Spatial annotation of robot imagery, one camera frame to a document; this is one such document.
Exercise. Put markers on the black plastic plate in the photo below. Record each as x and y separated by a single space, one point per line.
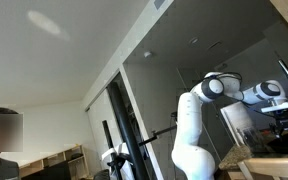
280 145

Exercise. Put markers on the wooden shelf unit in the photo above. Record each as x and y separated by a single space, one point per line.
69 164

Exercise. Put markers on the wooden chair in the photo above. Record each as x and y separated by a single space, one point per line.
261 169

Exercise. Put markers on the person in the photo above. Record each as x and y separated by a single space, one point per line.
10 122

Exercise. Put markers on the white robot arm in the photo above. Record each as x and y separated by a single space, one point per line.
196 162

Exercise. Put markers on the clear plastic cup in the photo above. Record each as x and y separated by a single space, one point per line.
251 140

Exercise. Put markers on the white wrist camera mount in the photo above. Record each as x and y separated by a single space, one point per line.
282 106

